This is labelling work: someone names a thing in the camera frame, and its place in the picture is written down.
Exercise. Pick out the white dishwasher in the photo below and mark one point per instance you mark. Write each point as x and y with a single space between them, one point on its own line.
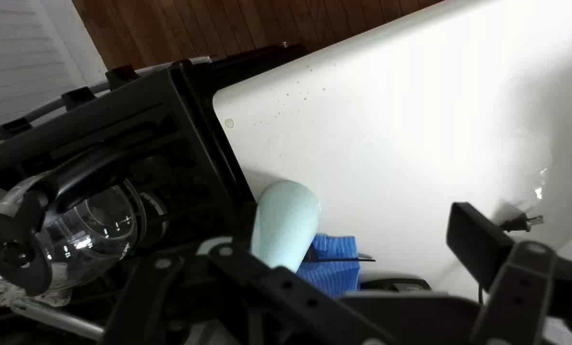
23 50

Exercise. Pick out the blue cloth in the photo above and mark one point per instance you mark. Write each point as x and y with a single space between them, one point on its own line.
330 269

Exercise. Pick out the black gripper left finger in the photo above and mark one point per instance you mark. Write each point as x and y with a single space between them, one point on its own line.
286 288

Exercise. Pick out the black coffee maker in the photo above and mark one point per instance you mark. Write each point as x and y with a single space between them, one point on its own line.
394 282

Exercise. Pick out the black dish rack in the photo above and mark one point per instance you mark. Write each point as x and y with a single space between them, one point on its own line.
139 115

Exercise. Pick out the black coffee scoop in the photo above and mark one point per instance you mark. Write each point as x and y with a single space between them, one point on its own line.
355 257

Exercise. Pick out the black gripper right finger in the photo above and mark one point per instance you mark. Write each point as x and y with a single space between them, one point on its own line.
522 280

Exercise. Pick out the light blue plastic cup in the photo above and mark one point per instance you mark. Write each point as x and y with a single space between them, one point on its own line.
286 223

